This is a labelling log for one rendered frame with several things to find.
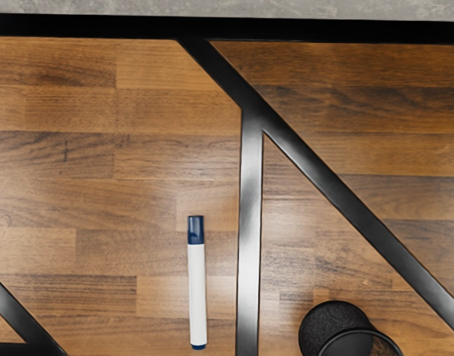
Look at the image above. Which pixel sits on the black mesh pen holder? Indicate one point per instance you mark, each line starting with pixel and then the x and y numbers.
pixel 331 326

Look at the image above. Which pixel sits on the white marker with blue cap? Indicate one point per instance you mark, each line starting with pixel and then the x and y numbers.
pixel 197 289

